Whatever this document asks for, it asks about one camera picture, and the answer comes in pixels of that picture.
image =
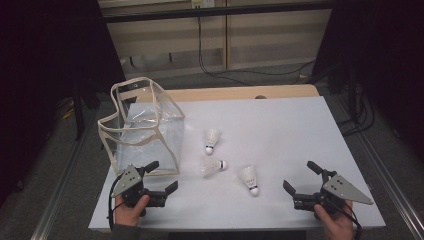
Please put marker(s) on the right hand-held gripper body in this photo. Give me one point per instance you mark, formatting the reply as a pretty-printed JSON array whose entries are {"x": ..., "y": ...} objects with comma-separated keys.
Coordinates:
[{"x": 343, "y": 190}]

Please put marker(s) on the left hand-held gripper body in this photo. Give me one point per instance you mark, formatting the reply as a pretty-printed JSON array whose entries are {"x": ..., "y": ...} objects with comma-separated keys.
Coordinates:
[{"x": 128, "y": 181}]

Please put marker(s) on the clear plastic bag beige trim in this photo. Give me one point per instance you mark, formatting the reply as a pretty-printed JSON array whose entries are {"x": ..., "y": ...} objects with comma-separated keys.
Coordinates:
[{"x": 150, "y": 156}]

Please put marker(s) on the white shuttlecock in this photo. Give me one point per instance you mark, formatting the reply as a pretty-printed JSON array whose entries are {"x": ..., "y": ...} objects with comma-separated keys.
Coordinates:
[
  {"x": 210, "y": 166},
  {"x": 248, "y": 176},
  {"x": 211, "y": 136}
]

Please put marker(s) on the person's left hand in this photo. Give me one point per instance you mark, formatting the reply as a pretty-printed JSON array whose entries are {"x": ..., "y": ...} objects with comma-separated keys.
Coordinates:
[{"x": 128, "y": 215}]

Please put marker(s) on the person's right hand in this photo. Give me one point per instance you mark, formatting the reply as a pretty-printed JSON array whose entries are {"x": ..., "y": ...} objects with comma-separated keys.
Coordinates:
[{"x": 336, "y": 225}]

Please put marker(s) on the white table sheet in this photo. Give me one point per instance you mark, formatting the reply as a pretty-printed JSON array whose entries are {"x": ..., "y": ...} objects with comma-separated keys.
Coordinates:
[{"x": 266, "y": 133}]

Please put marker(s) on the black metal stand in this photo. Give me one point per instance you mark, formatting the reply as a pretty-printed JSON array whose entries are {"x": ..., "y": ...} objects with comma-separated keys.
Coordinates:
[{"x": 79, "y": 116}]

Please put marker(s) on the beige wooden cabinet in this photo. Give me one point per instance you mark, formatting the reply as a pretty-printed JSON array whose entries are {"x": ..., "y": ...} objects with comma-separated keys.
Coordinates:
[{"x": 266, "y": 40}]

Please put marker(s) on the black curtain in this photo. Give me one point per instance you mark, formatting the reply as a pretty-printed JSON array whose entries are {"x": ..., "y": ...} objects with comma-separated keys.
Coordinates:
[
  {"x": 40, "y": 66},
  {"x": 393, "y": 50}
]

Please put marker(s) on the black horizontal bar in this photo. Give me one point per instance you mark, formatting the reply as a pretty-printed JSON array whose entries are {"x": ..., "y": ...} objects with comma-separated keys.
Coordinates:
[{"x": 166, "y": 15}]

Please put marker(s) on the metal floor rail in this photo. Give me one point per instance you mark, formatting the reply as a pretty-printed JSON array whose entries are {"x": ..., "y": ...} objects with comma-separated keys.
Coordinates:
[
  {"x": 55, "y": 200},
  {"x": 396, "y": 186}
]

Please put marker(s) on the white wall outlet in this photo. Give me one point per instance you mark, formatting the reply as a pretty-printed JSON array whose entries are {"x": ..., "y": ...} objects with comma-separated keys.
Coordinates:
[{"x": 203, "y": 3}]

